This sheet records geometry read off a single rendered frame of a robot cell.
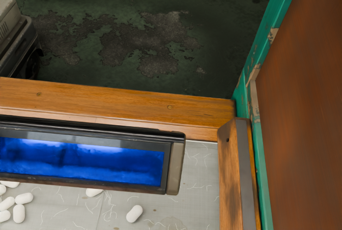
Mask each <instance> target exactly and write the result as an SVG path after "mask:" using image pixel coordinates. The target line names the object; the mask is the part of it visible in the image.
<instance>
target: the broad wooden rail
mask: <svg viewBox="0 0 342 230"><path fill-rule="evenodd" d="M0 114H7V115H13V116H24V117H36V118H47V119H57V120H69V121H79V122H90V123H101V124H112V125H123V126H133V127H144V128H155V129H159V130H165V131H170V132H171V131H180V132H183V133H185V134H186V140H195V141H205V142H216V143H217V130H218V129H219V128H220V127H221V126H222V125H224V124H225V123H227V122H228V121H229V120H231V119H232V118H234V117H237V113H236V101H235V100H231V99H221V98H211V97H200V96H190V95H180V94H170V93H159V92H149V91H139V90H129V89H118V88H108V87H98V86H92V85H81V84H71V83H61V82H50V81H40V80H30V79H20V78H9V77H0Z"/></svg>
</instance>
